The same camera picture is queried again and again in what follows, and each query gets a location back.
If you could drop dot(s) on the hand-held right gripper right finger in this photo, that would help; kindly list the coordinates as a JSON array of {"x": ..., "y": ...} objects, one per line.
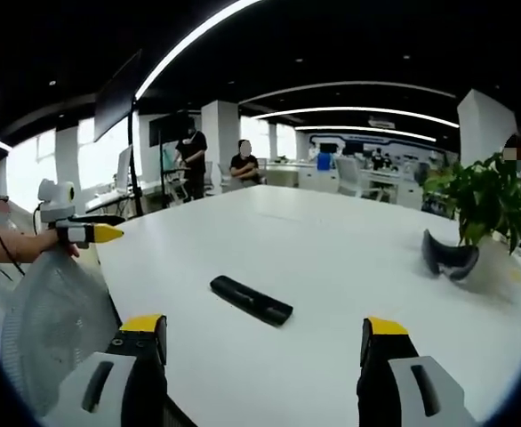
[{"x": 414, "y": 382}]

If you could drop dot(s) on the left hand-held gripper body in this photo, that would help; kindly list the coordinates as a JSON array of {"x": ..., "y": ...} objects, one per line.
[{"x": 56, "y": 202}]

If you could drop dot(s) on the white mesh bag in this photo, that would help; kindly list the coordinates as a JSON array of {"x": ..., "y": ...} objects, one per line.
[{"x": 58, "y": 324}]

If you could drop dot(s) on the black wall screen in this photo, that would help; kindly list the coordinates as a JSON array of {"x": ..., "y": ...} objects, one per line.
[{"x": 167, "y": 129}]

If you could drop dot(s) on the large black screen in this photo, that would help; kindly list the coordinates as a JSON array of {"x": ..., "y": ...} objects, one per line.
[{"x": 116, "y": 100}]

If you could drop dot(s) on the black screen stand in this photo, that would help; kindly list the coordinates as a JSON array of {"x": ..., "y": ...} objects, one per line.
[{"x": 135, "y": 169}]

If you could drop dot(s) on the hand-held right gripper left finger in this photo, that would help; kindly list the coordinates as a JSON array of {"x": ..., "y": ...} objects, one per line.
[{"x": 109, "y": 382}]

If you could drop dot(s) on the long ceiling light strip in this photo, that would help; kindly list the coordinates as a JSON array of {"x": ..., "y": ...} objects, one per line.
[{"x": 189, "y": 42}]

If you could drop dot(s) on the green potted plant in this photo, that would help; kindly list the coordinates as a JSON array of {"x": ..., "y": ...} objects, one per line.
[{"x": 487, "y": 200}]

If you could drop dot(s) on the blue box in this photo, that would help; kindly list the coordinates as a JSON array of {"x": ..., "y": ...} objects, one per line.
[{"x": 324, "y": 161}]

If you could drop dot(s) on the black headset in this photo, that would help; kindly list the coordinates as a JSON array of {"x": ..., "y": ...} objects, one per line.
[{"x": 447, "y": 260}]

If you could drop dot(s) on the white office chair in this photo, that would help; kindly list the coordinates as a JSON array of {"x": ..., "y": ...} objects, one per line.
[{"x": 347, "y": 175}]

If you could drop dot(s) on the black remote control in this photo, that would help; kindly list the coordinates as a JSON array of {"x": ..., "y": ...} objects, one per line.
[{"x": 251, "y": 300}]

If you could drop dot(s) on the white plant pot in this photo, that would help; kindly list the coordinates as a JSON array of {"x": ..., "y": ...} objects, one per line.
[{"x": 498, "y": 271}]

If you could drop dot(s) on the person's left hand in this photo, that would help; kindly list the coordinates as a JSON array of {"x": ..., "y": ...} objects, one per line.
[{"x": 70, "y": 249}]

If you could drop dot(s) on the white computer monitor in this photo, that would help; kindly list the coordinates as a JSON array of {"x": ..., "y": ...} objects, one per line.
[{"x": 124, "y": 171}]

